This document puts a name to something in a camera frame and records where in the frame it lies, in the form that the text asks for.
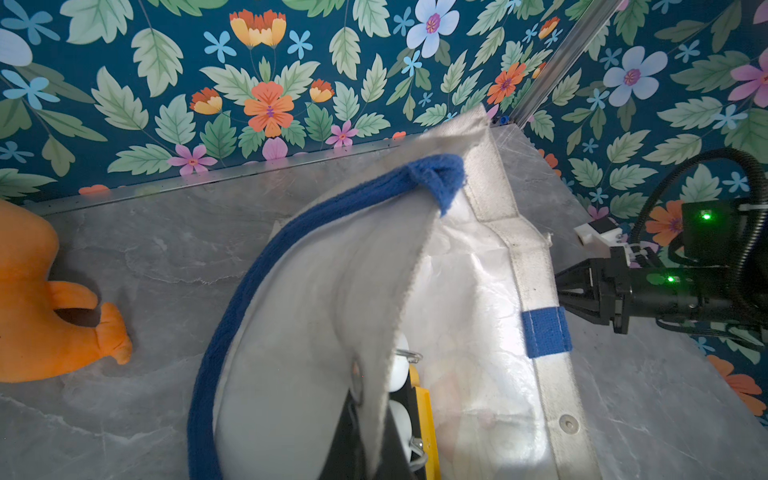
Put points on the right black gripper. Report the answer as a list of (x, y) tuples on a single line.
[(598, 290)]

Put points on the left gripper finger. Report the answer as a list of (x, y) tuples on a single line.
[(346, 456)]

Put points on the white canvas bag blue handles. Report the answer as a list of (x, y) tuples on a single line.
[(427, 242)]

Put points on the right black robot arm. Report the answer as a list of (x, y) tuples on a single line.
[(713, 281)]

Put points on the white black twin-bell alarm clock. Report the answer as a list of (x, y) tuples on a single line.
[(403, 403)]

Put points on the yellow alarm clock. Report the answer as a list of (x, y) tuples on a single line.
[(425, 438)]

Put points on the orange plush toy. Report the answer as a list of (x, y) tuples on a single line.
[(49, 328)]

